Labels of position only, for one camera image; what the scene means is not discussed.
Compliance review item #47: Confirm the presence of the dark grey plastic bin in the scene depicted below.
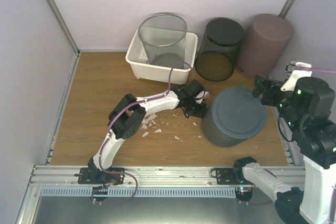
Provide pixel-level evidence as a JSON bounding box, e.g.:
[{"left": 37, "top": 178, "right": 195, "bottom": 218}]
[{"left": 201, "top": 86, "right": 268, "bottom": 147}]

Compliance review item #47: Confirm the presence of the black mesh wastebasket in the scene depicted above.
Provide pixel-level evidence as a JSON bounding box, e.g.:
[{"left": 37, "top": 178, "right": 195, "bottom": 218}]
[{"left": 195, "top": 17, "right": 245, "bottom": 82}]

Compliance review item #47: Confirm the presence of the mauve plastic bin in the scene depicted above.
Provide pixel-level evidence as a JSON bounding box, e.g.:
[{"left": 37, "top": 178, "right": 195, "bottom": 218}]
[{"left": 237, "top": 14, "right": 294, "bottom": 79}]

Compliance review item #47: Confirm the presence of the silver mesh wastebasket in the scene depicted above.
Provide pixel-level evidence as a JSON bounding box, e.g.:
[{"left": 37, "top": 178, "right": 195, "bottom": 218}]
[{"left": 138, "top": 13, "right": 187, "bottom": 69}]

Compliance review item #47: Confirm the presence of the white plastic tub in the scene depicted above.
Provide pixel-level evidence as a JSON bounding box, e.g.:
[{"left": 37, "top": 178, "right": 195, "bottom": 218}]
[{"left": 125, "top": 30, "right": 198, "bottom": 84}]

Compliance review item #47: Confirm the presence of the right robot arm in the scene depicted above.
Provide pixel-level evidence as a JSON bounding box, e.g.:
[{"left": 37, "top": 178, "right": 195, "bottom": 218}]
[{"left": 232, "top": 75, "right": 335, "bottom": 223}]

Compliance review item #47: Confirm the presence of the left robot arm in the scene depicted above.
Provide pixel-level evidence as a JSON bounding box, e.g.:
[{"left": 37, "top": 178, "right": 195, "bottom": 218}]
[{"left": 81, "top": 80, "right": 209, "bottom": 184}]

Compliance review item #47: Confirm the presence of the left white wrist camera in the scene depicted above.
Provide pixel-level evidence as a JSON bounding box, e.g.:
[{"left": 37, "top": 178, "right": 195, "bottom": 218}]
[{"left": 195, "top": 91, "right": 210, "bottom": 103}]

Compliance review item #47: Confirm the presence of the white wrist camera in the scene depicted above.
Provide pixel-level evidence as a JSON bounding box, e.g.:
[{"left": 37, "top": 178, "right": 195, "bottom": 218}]
[
  {"left": 195, "top": 91, "right": 210, "bottom": 103},
  {"left": 280, "top": 61, "right": 312, "bottom": 92}
]

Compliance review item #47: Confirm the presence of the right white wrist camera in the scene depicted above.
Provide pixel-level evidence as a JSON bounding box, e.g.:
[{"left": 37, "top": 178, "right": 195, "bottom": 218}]
[{"left": 280, "top": 61, "right": 312, "bottom": 92}]

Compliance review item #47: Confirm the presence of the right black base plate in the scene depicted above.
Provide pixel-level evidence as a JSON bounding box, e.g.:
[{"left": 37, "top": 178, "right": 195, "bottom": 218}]
[{"left": 209, "top": 167, "right": 253, "bottom": 186}]

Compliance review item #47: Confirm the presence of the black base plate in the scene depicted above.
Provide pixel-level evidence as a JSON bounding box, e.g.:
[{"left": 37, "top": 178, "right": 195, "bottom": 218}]
[
  {"left": 74, "top": 167, "right": 125, "bottom": 185},
  {"left": 209, "top": 167, "right": 253, "bottom": 186}
]

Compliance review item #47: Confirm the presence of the grey slotted cable duct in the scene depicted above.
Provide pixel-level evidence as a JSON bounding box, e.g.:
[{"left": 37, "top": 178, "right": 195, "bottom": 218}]
[{"left": 40, "top": 186, "right": 236, "bottom": 198}]

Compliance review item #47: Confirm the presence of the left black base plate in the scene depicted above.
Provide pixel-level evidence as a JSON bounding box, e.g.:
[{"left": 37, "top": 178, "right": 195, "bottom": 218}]
[{"left": 74, "top": 167, "right": 125, "bottom": 185}]

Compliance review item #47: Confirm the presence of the aluminium rail frame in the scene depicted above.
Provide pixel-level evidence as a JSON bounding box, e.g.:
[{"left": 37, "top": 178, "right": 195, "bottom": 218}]
[{"left": 29, "top": 165, "right": 305, "bottom": 187}]

